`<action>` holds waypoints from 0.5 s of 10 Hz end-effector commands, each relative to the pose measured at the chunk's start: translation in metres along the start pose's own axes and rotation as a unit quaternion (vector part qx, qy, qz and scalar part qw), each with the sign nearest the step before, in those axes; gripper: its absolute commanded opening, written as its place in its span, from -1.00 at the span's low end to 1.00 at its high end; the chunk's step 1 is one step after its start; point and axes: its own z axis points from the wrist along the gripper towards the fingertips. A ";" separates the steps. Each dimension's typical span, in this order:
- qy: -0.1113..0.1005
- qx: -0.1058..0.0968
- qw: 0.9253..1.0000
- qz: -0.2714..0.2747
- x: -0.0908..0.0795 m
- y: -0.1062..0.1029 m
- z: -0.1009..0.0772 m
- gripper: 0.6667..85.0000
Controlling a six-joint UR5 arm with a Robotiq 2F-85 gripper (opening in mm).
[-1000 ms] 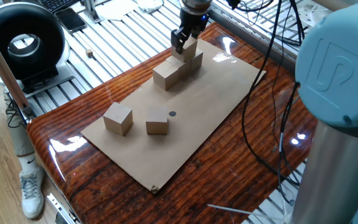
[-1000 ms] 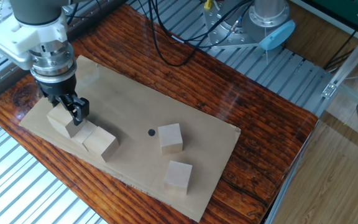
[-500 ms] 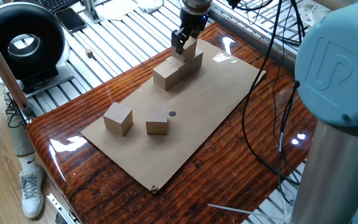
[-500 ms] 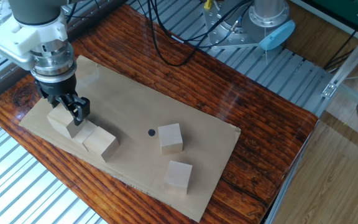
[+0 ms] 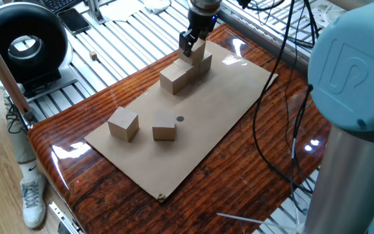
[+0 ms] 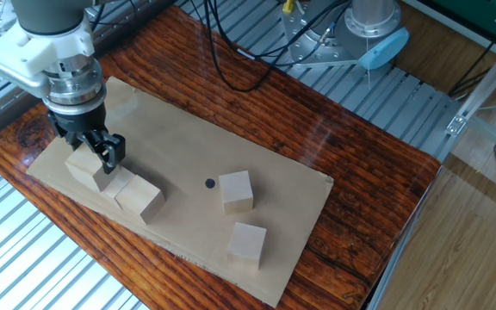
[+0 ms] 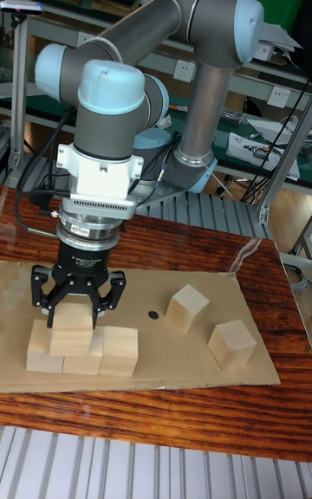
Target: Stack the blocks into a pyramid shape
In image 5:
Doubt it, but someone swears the black keyboard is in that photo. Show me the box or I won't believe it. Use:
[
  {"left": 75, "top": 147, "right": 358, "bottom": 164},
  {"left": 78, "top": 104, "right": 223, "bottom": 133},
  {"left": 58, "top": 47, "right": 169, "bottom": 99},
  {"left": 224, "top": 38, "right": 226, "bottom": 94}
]
[{"left": 39, "top": 0, "right": 84, "bottom": 14}]

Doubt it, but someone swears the white sneaker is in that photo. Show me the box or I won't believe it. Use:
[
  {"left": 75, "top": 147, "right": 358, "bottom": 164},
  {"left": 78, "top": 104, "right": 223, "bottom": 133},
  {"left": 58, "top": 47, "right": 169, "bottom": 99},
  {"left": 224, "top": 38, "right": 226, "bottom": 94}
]
[{"left": 19, "top": 174, "right": 48, "bottom": 229}]

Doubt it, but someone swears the light wooden cube block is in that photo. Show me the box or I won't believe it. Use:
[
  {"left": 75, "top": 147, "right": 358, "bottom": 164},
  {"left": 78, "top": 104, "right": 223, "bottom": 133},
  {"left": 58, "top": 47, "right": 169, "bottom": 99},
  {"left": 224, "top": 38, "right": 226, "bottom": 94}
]
[
  {"left": 107, "top": 106, "right": 140, "bottom": 143},
  {"left": 177, "top": 38, "right": 206, "bottom": 67},
  {"left": 151, "top": 112, "right": 177, "bottom": 142},
  {"left": 173, "top": 58, "right": 201, "bottom": 86},
  {"left": 159, "top": 63, "right": 188, "bottom": 96},
  {"left": 199, "top": 50, "right": 213, "bottom": 76}
]

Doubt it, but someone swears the brown cardboard sheet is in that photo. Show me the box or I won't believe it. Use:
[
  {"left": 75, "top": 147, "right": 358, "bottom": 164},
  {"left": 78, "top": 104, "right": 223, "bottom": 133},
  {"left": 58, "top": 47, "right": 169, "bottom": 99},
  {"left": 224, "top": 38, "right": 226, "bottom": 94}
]
[{"left": 84, "top": 40, "right": 279, "bottom": 201}]

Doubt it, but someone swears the khaki trouser leg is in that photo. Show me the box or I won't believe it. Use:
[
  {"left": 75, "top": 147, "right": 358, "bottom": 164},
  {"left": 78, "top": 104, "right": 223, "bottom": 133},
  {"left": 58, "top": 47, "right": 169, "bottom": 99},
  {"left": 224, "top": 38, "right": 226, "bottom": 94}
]
[{"left": 3, "top": 92, "right": 38, "bottom": 164}]

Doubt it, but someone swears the white zip tie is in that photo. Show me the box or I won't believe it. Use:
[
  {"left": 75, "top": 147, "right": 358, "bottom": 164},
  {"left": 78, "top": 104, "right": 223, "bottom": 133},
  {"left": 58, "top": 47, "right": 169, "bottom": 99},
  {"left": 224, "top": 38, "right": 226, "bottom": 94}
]
[{"left": 216, "top": 213, "right": 305, "bottom": 228}]

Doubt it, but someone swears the silver perforated mounting plate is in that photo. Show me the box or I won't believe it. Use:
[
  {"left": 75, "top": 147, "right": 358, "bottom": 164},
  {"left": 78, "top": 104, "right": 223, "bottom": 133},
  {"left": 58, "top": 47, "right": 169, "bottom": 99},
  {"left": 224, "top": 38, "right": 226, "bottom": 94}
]
[{"left": 310, "top": 1, "right": 347, "bottom": 25}]

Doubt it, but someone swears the short aluminium profile stand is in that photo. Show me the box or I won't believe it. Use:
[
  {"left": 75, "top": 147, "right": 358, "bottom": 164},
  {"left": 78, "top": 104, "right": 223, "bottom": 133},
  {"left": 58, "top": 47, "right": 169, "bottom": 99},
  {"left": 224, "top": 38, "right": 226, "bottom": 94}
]
[{"left": 86, "top": 0, "right": 106, "bottom": 25}]

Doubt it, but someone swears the black ring light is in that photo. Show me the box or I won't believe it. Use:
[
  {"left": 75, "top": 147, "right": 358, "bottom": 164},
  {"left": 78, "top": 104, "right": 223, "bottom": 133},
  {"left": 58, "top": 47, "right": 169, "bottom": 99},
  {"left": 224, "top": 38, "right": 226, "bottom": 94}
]
[{"left": 0, "top": 1, "right": 69, "bottom": 86}]

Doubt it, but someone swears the white grey lamp base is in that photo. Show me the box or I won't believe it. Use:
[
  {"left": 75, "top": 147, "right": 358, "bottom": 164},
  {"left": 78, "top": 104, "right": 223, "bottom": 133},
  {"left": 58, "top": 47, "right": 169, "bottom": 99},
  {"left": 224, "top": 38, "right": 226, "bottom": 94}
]
[{"left": 0, "top": 40, "right": 79, "bottom": 104}]

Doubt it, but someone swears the thin black dangling cable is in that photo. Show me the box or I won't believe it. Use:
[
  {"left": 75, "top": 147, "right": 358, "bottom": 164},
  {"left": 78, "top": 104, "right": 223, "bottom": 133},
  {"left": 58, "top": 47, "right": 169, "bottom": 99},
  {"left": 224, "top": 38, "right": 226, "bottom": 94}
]
[{"left": 5, "top": 103, "right": 29, "bottom": 135}]

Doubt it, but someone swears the white sock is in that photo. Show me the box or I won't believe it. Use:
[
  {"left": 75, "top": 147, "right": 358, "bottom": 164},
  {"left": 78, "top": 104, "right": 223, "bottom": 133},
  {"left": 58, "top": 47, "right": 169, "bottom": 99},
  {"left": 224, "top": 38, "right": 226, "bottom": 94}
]
[{"left": 18, "top": 159, "right": 40, "bottom": 185}]

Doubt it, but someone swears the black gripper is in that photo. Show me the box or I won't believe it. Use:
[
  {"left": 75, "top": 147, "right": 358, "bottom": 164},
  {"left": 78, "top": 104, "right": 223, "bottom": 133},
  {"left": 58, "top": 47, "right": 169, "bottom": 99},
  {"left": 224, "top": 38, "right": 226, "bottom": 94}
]
[{"left": 178, "top": 8, "right": 219, "bottom": 59}]

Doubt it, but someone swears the white silver wrist adapter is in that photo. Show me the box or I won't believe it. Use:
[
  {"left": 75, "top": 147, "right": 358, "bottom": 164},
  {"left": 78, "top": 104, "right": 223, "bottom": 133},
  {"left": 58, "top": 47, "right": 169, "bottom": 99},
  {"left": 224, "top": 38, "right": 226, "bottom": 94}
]
[{"left": 188, "top": 0, "right": 223, "bottom": 14}]

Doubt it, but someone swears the white paper sheet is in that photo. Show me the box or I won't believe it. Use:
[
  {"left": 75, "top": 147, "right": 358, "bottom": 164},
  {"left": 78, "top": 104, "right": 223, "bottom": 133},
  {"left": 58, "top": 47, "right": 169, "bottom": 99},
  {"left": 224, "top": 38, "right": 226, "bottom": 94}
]
[{"left": 99, "top": 0, "right": 146, "bottom": 23}]

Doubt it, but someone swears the silver slotted bracket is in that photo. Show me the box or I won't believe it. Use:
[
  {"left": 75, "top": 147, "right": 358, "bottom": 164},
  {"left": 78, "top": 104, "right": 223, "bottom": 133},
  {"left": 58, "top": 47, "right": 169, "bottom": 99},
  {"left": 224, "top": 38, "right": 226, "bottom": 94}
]
[{"left": 48, "top": 201, "right": 86, "bottom": 234}]

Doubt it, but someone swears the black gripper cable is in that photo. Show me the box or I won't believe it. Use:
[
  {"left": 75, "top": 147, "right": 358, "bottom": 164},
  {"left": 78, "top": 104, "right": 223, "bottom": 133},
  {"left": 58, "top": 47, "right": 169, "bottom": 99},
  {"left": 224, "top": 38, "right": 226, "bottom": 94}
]
[{"left": 251, "top": 0, "right": 321, "bottom": 215}]

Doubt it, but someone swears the black smartphone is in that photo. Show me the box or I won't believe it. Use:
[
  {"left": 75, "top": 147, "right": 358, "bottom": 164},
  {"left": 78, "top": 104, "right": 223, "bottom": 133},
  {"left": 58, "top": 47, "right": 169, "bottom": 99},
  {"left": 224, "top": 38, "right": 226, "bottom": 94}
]
[{"left": 56, "top": 8, "right": 92, "bottom": 36}]

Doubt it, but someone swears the tan slanted frame post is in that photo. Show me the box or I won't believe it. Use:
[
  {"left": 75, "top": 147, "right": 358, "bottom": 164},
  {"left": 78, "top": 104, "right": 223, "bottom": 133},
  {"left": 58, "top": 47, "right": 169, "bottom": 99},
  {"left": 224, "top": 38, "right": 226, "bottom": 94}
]
[{"left": 0, "top": 19, "right": 35, "bottom": 129}]

